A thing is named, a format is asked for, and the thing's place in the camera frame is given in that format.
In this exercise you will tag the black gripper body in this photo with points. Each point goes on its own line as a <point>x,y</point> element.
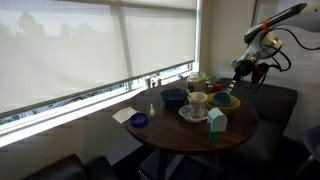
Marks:
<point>244,68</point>

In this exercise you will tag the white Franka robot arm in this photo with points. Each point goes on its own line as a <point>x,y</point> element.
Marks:
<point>263,43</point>

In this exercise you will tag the yellow bowl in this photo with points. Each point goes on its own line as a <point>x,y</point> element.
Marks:
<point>233,108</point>

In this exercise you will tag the dark blue bowl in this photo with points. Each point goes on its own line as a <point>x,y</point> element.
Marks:
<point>174,97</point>

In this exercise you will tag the small purple bowl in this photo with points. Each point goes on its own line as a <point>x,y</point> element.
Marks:
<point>139,119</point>

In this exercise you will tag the small red container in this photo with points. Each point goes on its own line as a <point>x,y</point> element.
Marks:
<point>217,87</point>

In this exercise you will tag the small green plant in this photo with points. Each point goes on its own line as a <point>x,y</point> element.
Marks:
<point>207,77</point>

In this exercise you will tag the clear jar of grains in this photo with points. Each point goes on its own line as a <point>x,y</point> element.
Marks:
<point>196,83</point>

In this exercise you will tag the patterned white mug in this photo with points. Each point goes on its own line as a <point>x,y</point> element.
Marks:
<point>197,105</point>

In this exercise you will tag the small green bottle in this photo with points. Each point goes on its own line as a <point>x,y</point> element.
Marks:
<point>213,136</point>

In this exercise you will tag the round wooden table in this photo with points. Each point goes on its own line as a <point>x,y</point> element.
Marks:
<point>180,136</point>

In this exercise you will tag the small white bottle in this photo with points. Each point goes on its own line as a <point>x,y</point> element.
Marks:
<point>152,111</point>

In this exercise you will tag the white roller window blind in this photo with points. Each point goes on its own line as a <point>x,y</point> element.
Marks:
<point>156,36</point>
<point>60,53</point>

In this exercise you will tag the blue grey office chair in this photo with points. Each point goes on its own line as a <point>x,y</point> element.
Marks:
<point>311,141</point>

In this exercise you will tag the white paper napkin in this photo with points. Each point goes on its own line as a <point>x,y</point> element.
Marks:
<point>124,114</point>

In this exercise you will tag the dark leather armchair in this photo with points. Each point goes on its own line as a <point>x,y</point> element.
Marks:
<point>66,168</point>

